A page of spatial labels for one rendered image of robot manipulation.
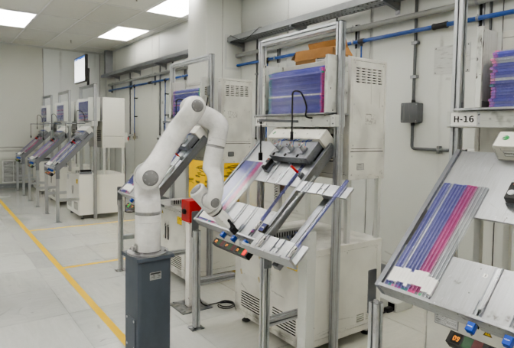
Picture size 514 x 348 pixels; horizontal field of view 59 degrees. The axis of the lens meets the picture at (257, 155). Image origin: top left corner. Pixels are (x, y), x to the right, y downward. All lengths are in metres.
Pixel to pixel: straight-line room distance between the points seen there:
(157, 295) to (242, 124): 2.09
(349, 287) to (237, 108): 1.83
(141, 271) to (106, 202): 4.80
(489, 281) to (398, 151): 2.59
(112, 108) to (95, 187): 1.15
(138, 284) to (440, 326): 1.30
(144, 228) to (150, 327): 0.46
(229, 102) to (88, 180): 3.41
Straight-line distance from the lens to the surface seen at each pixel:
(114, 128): 6.89
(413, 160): 4.06
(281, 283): 2.77
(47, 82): 10.89
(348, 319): 2.95
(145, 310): 2.25
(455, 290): 1.70
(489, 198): 1.90
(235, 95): 3.93
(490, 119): 2.05
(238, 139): 3.94
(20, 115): 10.77
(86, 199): 6.85
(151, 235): 2.19
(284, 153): 2.70
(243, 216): 2.60
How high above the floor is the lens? 1.28
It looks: 3 degrees down
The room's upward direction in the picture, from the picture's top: 1 degrees clockwise
